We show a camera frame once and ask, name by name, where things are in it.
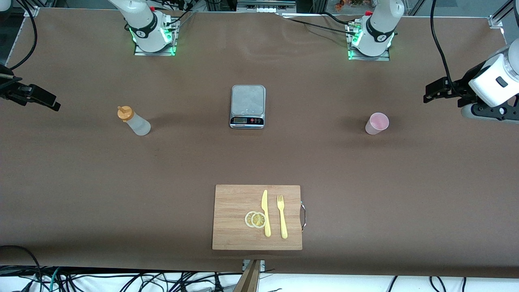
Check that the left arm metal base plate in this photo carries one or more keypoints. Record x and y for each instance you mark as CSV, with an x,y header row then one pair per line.
x,y
383,58

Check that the lemon slice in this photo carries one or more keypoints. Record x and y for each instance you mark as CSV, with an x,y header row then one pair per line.
x,y
258,220
247,219

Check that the yellow plastic fork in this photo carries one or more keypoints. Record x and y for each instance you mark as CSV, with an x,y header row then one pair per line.
x,y
283,223

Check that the yellow plastic knife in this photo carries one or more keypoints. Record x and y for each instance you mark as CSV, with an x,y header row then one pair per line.
x,y
264,202

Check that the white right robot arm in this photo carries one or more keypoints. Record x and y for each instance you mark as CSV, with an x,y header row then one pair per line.
x,y
144,28

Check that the metal table edge bracket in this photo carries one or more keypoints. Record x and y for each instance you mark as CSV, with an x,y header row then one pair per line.
x,y
262,265

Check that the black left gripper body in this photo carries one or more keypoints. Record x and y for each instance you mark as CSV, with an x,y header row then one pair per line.
x,y
463,86

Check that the pink plastic cup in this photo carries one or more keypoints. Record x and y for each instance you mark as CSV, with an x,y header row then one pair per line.
x,y
376,123

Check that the wooden post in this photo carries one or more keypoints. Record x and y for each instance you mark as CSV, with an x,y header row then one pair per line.
x,y
249,280

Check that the silver digital kitchen scale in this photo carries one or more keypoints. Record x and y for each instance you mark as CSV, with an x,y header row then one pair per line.
x,y
247,101

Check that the bamboo cutting board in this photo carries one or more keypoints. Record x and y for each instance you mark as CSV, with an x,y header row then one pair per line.
x,y
231,202

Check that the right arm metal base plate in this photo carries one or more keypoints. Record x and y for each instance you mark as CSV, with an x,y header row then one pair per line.
x,y
140,52

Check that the aluminium frame corner bracket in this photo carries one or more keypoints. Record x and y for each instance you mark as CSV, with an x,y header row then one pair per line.
x,y
31,11
496,21

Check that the white power strip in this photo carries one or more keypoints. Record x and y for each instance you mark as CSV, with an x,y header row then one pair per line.
x,y
263,9

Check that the clear sauce bottle orange cap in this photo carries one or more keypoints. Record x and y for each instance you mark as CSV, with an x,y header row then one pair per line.
x,y
138,125

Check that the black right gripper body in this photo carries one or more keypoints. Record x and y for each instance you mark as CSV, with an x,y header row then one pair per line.
x,y
12,90

